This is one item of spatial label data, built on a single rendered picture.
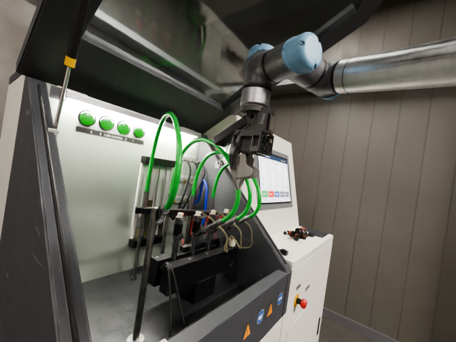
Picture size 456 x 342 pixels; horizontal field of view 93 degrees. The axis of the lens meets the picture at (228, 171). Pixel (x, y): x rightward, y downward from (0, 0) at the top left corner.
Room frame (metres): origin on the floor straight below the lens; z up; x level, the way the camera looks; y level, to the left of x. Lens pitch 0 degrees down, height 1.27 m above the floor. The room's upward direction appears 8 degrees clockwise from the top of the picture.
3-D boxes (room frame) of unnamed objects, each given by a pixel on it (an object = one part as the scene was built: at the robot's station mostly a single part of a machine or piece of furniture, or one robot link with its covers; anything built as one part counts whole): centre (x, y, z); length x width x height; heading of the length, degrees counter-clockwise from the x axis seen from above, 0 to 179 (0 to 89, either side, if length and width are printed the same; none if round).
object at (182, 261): (0.78, 0.06, 0.91); 0.34 x 0.10 x 0.15; 143
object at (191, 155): (1.03, 0.19, 1.20); 0.13 x 0.03 x 0.31; 143
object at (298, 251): (1.15, -0.41, 0.96); 0.70 x 0.22 x 0.03; 143
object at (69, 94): (0.84, 0.34, 1.43); 0.54 x 0.03 x 0.02; 143
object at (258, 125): (0.56, -0.05, 1.39); 0.09 x 0.08 x 0.12; 53
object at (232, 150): (0.55, -0.02, 1.33); 0.05 x 0.02 x 0.09; 143
